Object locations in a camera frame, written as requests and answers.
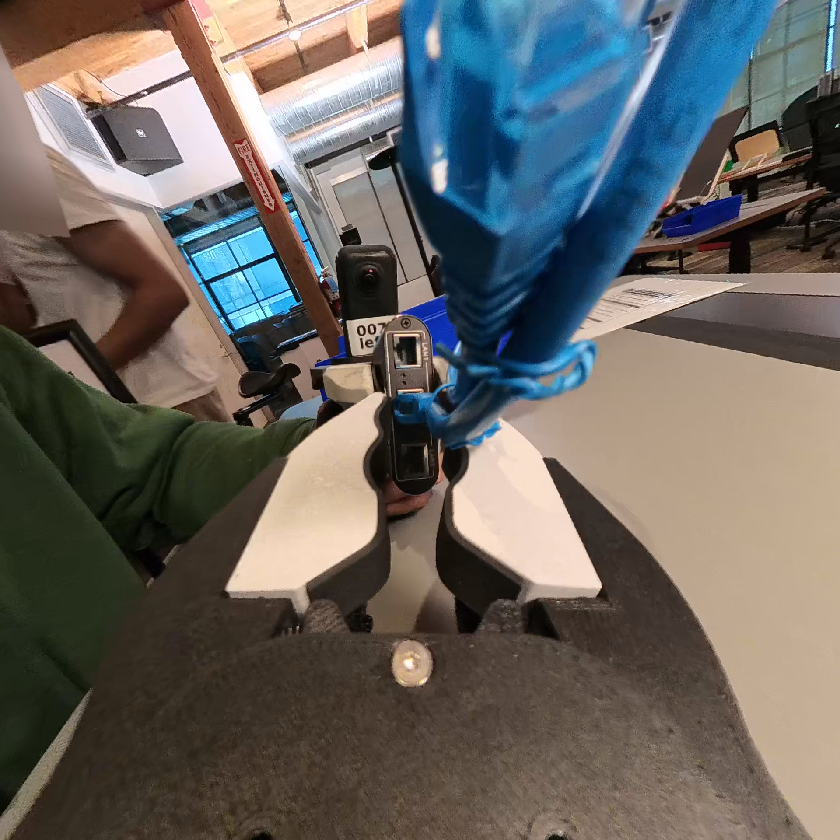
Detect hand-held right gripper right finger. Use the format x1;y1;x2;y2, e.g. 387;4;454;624
436;420;603;618

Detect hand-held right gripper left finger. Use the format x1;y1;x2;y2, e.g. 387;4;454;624
225;392;393;618

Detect black ethernet switch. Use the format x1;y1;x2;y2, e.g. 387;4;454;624
373;315;442;496

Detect blue ethernet cable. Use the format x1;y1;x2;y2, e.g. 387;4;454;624
394;0;785;450

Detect person's left forearm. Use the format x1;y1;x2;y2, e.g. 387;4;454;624
141;416;319;552

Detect person's left hand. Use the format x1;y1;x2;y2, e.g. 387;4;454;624
382;462;448;519

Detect blue plastic bin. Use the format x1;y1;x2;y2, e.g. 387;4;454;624
661;196;744;238
315;295;460;368

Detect black office chair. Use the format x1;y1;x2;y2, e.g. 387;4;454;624
233;363;303;424

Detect green hoodie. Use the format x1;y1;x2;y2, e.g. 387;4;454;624
0;325;198;811

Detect laminated paper sheet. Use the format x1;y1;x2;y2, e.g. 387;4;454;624
577;276;746;342

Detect black loudspeaker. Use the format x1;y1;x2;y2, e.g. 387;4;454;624
92;105;185;177

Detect silver air duct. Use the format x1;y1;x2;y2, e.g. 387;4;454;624
259;39;404;165

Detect wooden post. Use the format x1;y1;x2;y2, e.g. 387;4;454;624
157;0;345;355

